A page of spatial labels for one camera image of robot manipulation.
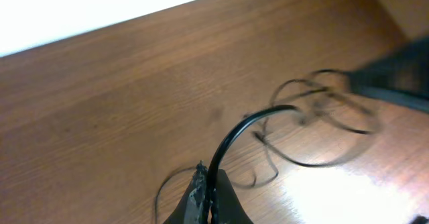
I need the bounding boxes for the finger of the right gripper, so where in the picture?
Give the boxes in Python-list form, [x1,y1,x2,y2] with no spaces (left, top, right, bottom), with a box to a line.
[347,37,428,113]

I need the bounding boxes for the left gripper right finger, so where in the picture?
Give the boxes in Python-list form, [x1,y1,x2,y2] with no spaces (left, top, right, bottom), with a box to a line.
[212,170,253,224]

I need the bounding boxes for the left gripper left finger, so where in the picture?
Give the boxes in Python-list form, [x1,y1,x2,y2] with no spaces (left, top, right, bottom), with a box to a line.
[164,161,208,224]

